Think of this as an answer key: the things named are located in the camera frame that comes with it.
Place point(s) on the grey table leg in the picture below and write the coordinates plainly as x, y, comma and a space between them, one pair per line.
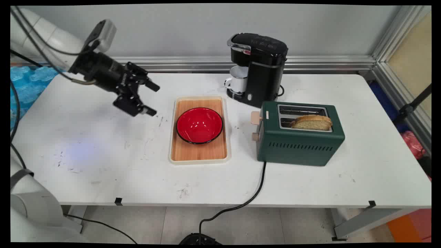
372, 222

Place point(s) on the white enamel mug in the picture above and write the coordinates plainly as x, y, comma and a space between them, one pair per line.
239, 79

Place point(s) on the red plastic bag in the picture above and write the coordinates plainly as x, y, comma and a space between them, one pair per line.
413, 144

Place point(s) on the beige partition panel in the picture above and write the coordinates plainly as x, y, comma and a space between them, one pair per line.
413, 62

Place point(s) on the beige toaster lever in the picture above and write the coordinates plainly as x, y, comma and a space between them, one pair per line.
256, 118

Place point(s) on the wooden tray with cream rim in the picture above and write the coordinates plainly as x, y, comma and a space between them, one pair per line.
200, 153

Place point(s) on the black tripod stand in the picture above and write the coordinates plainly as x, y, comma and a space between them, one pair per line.
408, 109

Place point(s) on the horizontal aluminium frame rail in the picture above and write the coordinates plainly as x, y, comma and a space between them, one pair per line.
327, 63

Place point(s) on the blue bubble wrap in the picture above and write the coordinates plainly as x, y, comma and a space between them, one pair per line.
27, 86

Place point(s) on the black round floor object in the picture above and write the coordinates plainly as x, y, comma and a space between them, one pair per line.
200, 239

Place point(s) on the slanted aluminium frame post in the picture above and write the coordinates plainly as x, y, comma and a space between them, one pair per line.
396, 79

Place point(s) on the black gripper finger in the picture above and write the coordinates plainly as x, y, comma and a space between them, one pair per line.
132, 105
144, 81

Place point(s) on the green two-slot toaster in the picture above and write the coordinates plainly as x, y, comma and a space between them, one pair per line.
296, 148

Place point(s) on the beige toaster knob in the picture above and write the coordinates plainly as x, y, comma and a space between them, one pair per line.
255, 137

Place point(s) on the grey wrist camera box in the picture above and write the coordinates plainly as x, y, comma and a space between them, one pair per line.
103, 34

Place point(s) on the orange box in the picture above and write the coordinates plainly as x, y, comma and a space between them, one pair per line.
404, 229

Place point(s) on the black tape strip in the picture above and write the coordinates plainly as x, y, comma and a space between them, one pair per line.
118, 201
371, 204

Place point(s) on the black coffee machine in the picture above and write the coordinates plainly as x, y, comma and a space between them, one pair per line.
265, 69

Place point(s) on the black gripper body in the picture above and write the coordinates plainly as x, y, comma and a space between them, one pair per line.
100, 70

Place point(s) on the toasted bread slice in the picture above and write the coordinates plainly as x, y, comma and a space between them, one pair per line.
311, 122

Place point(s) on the red bowl with black rim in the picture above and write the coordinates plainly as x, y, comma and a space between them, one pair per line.
200, 125

